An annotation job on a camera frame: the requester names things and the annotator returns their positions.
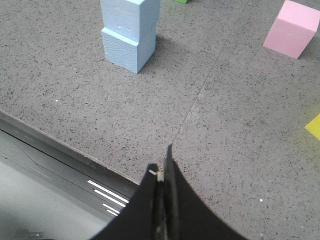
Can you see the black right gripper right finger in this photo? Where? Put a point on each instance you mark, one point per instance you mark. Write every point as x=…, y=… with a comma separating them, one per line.
x=187, y=217

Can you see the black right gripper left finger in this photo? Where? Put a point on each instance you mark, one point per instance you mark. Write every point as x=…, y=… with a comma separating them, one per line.
x=143, y=218

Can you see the textured light blue foam cube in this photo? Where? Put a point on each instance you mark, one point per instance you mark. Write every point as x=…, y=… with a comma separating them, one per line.
x=127, y=53

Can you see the yellow foam cube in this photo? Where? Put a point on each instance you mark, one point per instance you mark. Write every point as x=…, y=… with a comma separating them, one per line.
x=313, y=127

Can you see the green foam cube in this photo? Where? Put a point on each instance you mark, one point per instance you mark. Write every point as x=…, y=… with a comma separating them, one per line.
x=182, y=1

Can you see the pink foam cube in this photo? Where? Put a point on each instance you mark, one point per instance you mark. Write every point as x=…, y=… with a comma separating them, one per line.
x=293, y=29

